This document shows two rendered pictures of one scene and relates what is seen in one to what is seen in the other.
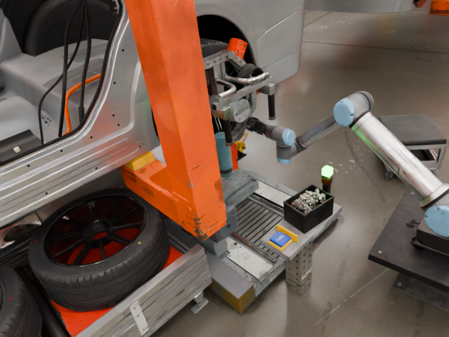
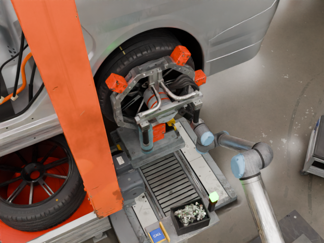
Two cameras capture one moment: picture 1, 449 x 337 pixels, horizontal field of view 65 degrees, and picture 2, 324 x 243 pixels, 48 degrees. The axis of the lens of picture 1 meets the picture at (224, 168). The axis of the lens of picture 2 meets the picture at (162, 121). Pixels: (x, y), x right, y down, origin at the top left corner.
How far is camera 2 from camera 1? 1.09 m
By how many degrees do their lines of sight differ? 22
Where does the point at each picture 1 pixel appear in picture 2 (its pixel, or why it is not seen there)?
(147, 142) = not seen: hidden behind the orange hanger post
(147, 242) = (62, 201)
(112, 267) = (32, 215)
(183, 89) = (86, 154)
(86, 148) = (27, 126)
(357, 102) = (249, 165)
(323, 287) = not seen: outside the picture
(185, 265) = (87, 222)
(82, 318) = (10, 232)
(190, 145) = (90, 179)
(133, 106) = not seen: hidden behind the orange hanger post
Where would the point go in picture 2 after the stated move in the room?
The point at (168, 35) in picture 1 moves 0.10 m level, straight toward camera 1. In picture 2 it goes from (73, 131) to (65, 153)
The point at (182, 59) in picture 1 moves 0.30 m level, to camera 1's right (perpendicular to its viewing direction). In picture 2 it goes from (85, 140) to (156, 153)
